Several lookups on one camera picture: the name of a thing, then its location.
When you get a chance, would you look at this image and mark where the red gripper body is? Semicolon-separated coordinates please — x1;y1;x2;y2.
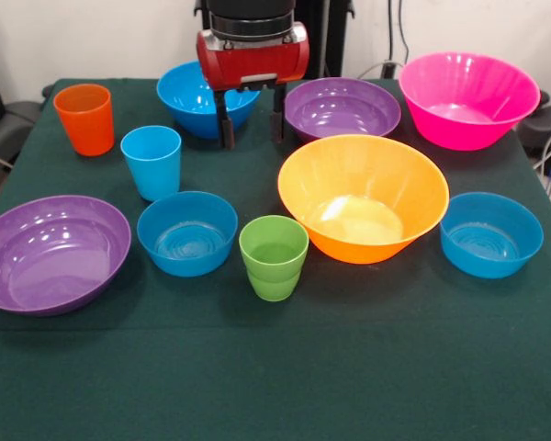
196;21;311;91

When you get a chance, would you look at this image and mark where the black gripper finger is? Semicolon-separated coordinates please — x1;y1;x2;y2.
268;85;287;142
214;89;237;151

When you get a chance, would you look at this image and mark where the light blue plastic cup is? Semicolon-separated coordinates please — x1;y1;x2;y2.
119;125;183;203

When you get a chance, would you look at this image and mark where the shallow blue plastic bowl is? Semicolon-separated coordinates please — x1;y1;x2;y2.
439;191;545;280
136;190;239;278

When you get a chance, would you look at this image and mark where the deep blue plastic bowl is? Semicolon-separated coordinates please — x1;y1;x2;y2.
156;61;263;141

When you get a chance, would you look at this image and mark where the purple plastic bowl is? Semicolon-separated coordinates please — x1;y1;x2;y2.
282;76;402;143
0;194;132;318

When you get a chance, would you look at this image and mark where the orange plastic bowl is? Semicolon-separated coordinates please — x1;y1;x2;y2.
276;133;451;266

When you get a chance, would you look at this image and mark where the orange plastic cup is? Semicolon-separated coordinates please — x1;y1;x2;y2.
52;83;116;158

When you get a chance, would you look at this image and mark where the green plastic cup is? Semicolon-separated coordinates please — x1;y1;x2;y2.
238;214;310;303

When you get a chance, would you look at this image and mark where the pink plastic bowl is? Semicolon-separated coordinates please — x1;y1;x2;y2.
398;51;542;153

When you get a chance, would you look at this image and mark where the dark green tablecloth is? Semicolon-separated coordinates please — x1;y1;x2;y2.
0;77;551;441

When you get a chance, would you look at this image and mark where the black rounded equipment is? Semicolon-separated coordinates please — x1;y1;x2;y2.
516;90;551;158

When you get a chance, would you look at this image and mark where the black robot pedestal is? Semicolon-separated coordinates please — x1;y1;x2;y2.
195;0;355;79

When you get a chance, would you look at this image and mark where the grey cable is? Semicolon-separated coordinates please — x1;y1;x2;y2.
357;59;403;80

